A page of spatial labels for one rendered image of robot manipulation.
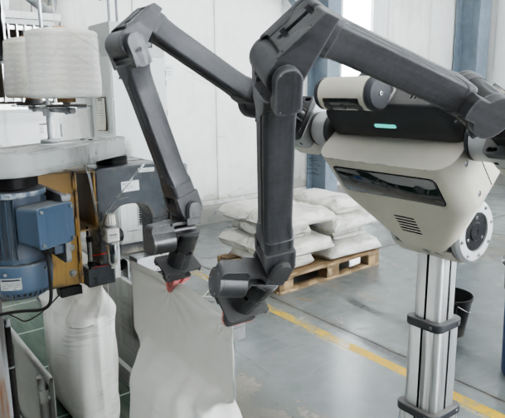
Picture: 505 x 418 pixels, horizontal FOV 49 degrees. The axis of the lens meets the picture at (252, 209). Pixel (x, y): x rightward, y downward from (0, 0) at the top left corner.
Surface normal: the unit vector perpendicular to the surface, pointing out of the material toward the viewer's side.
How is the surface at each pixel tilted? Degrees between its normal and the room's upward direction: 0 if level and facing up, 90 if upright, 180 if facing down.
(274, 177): 118
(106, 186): 90
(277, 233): 108
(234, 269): 29
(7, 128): 90
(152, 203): 90
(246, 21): 90
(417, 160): 40
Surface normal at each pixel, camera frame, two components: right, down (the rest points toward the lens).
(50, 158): 0.97, 0.04
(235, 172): 0.60, 0.16
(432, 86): 0.28, 0.66
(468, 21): -0.80, 0.13
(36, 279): 0.76, 0.14
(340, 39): 0.51, 0.61
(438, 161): -0.52, -0.66
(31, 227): -0.48, 0.18
